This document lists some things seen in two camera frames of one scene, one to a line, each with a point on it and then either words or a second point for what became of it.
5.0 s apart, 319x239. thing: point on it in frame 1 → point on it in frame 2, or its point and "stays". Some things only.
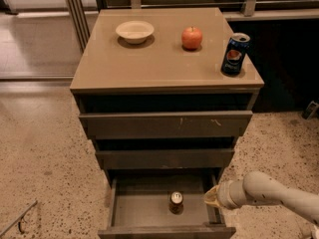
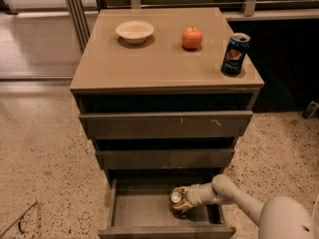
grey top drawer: [117, 125] stays
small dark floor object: [310, 111] stays
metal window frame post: [80, 20] stays
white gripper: [225, 195] → [195, 196]
